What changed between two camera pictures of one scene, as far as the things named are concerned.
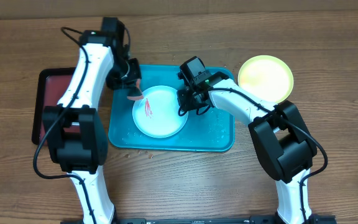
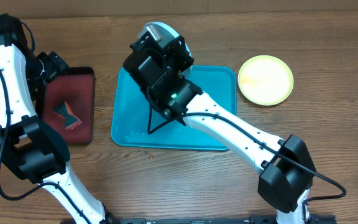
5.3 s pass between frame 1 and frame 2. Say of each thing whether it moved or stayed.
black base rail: stayed
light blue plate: moved
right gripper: moved
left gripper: moved
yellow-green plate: stayed
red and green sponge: moved
